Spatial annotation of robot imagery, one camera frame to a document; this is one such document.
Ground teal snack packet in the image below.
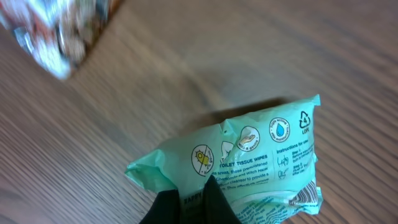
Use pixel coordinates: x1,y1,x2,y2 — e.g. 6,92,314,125
125,95,323,223

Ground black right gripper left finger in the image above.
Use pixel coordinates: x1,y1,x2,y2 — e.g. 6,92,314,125
139,190,180,224

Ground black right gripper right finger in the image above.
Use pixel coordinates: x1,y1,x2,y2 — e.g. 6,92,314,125
203,175,241,224

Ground brown and white snack bag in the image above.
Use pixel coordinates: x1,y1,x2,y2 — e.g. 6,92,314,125
1,0,120,80

